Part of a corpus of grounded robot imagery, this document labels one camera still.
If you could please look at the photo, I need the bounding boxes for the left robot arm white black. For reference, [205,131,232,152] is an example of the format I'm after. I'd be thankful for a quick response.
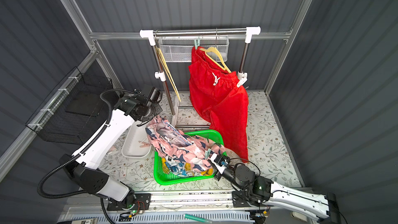
[60,88,162,202]

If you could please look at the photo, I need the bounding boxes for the yellow hanger of printed shorts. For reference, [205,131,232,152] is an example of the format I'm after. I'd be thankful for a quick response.
[154,35,181,102]

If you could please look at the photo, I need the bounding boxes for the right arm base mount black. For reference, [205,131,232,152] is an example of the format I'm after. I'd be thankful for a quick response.
[232,190,273,208]

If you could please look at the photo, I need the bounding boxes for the white plastic tray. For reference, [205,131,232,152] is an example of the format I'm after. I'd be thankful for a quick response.
[121,123,152,159]

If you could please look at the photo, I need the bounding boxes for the white wire mesh basket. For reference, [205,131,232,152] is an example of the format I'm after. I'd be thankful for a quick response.
[158,36,230,63]

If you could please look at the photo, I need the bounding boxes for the pink navy patterned shorts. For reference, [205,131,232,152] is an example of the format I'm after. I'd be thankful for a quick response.
[146,116,226,172]

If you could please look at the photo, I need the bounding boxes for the green marker pen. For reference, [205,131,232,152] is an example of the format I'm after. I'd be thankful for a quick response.
[184,214,212,224]

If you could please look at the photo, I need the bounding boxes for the light green clothespin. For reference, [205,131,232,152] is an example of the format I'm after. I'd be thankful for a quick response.
[204,148,212,160]

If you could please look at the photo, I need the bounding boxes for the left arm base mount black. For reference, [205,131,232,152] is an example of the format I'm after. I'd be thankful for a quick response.
[106,193,152,211]

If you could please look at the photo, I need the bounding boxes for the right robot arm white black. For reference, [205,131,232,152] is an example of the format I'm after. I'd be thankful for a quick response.
[208,155,342,224]

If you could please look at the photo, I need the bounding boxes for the black corrugated cable left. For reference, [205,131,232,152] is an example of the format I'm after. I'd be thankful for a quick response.
[36,89,137,199]

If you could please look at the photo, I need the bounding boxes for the green plastic basket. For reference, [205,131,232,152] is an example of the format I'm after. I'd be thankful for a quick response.
[153,129,224,186]

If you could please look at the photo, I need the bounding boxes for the red shorts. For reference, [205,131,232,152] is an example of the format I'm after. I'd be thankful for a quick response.
[188,47,249,160]

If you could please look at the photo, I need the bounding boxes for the white clothespin on red shorts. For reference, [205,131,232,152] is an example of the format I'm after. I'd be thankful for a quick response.
[236,77,247,88]

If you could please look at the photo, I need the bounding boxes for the blue yellow white printed shorts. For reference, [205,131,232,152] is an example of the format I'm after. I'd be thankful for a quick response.
[161,157,214,177]

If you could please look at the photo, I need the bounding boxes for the green clothespin on rack top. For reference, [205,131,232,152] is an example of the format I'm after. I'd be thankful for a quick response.
[194,38,201,50]

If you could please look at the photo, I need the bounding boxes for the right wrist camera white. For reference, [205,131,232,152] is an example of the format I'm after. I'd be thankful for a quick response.
[210,153,230,167]

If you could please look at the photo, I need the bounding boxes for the black wire wall basket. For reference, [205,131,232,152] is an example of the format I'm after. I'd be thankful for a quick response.
[25,68,113,145]

